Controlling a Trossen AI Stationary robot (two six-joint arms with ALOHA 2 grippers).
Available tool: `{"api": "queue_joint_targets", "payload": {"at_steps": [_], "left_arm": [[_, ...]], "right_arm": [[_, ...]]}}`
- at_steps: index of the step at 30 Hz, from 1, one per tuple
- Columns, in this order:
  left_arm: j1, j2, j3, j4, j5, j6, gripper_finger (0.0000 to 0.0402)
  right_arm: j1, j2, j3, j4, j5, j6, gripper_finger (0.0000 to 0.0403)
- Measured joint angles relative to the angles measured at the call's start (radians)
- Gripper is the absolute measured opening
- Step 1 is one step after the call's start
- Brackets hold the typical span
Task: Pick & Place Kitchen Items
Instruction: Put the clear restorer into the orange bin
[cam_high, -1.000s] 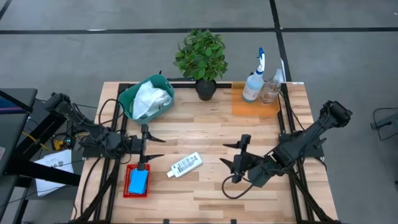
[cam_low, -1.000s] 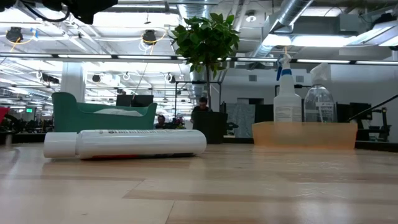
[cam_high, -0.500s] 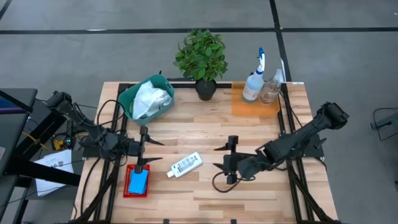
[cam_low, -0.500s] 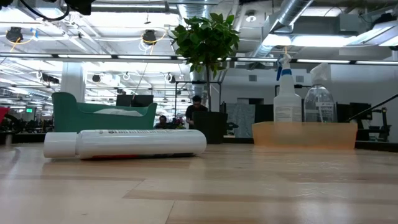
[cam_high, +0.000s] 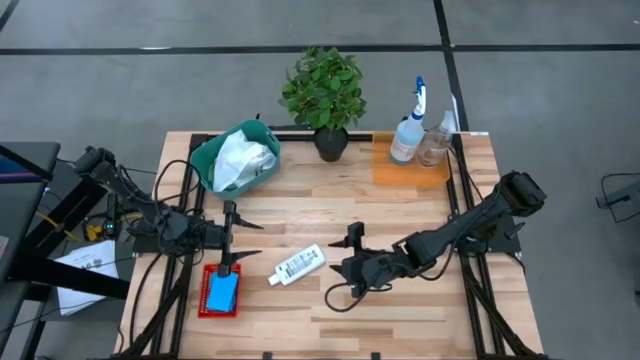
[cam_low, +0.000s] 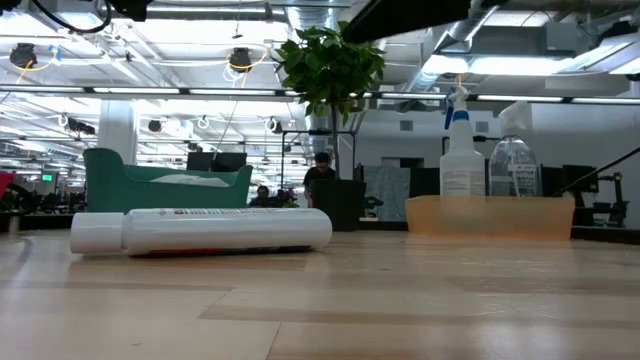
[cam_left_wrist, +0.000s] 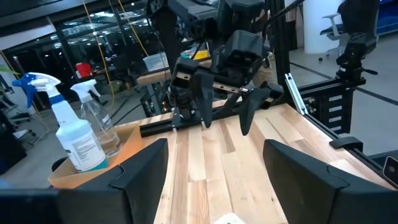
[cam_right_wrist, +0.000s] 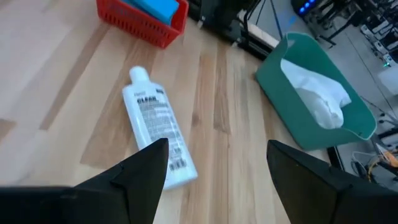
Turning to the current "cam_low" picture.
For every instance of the white spray bottle blue collar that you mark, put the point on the white spray bottle blue collar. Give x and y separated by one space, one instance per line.
462 170

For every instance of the teal plastic bin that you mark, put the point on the teal plastic bin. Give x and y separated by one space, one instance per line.
150 197

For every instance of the clear plastic spray bottle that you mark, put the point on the clear plastic spray bottle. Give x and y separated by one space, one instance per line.
515 165

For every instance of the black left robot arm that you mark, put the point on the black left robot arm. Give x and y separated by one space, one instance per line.
130 7

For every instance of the black background robot stand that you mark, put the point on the black background robot stand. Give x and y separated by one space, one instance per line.
617 200

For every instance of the person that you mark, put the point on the person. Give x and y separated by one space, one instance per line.
260 196
320 172

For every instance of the green potted plant black pot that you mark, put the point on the green potted plant black pot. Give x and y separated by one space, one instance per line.
325 65

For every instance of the orange translucent tray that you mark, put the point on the orange translucent tray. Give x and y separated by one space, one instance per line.
490 217

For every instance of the black diagonal rod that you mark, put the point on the black diagonal rod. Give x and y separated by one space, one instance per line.
600 172

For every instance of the red object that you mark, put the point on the red object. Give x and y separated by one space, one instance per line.
4 182

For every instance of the green exit sign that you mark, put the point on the green exit sign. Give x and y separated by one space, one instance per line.
47 177

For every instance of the black monitor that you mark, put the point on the black monitor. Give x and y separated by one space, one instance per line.
200 161
230 161

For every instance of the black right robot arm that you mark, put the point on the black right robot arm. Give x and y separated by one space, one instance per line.
400 15

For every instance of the white squeeze bottle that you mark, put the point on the white squeeze bottle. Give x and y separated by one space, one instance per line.
225 230

